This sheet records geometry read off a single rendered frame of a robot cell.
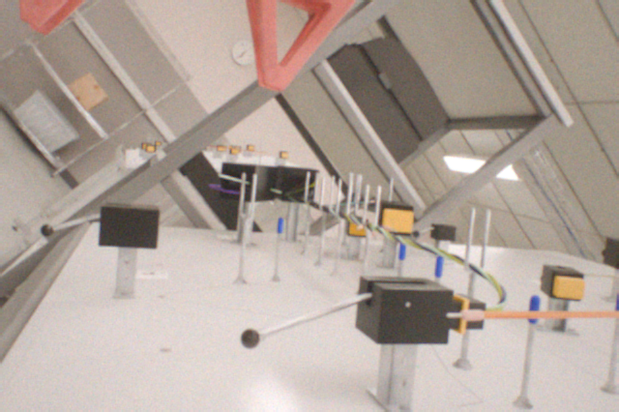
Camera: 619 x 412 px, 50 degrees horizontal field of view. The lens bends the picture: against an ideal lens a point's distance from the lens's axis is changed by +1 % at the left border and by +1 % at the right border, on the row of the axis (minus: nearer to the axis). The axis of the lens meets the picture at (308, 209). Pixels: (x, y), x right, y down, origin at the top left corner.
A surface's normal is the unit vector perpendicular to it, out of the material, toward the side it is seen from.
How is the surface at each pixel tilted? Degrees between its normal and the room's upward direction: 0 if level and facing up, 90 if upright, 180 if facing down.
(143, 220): 90
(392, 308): 86
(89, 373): 48
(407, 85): 90
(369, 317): 138
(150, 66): 90
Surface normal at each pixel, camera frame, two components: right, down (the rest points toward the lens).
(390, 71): 0.25, 0.13
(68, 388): 0.09, -0.99
